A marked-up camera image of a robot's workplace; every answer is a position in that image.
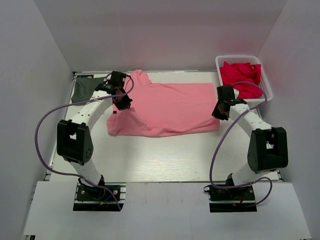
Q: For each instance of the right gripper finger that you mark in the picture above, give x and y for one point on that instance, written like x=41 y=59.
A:
x=224 y=117
x=216 y=112

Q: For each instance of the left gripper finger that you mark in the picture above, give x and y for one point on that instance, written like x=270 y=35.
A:
x=119 y=105
x=127 y=102

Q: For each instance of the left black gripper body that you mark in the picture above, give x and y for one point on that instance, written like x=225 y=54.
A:
x=122 y=90

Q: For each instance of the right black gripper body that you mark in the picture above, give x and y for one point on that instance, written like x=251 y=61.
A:
x=217 y=112

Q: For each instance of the pink t-shirt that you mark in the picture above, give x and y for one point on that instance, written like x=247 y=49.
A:
x=164 y=109

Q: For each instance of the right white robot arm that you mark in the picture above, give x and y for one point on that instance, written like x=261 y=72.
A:
x=268 y=146

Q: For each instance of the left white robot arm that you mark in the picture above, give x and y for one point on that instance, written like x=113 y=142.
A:
x=74 y=141

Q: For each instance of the red t-shirt in basket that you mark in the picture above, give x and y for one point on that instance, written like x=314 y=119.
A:
x=242 y=72

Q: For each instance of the folded dark grey t-shirt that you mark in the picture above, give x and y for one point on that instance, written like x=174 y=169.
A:
x=84 y=88

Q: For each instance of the white plastic basket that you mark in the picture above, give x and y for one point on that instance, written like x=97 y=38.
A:
x=264 y=85

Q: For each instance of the blue label sticker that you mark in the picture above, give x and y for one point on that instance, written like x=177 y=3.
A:
x=90 y=76

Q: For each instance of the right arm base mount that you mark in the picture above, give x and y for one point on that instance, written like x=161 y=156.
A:
x=235 y=200

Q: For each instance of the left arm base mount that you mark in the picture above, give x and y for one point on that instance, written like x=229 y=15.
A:
x=91 y=199

